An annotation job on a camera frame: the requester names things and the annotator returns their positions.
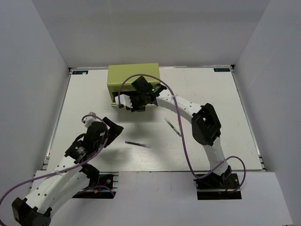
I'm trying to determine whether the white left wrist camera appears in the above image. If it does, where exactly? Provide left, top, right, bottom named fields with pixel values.
left=81, top=112, right=97, bottom=128

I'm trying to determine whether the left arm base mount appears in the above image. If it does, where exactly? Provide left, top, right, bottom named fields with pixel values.
left=73, top=172, right=119, bottom=199

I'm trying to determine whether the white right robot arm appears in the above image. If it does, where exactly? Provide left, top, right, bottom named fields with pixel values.
left=127, top=74, right=231, bottom=188

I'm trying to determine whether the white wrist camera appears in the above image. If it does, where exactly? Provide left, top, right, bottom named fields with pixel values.
left=81, top=112, right=97, bottom=128
left=115, top=94, right=132, bottom=109

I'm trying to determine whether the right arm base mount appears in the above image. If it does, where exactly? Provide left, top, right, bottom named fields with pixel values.
left=193, top=173, right=242, bottom=200

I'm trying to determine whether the green refill pen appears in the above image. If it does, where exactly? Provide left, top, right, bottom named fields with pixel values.
left=164, top=118, right=182, bottom=137

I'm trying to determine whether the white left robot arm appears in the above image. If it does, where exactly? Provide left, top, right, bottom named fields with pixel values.
left=12, top=114, right=123, bottom=226

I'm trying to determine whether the green metal drawer toolbox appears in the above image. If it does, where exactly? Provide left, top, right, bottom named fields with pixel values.
left=106, top=62, right=160, bottom=109

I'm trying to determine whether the purple refill pen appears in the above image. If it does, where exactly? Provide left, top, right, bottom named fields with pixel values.
left=125, top=141, right=151, bottom=148

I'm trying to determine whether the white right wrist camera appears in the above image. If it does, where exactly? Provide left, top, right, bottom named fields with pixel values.
left=115, top=94, right=132, bottom=109

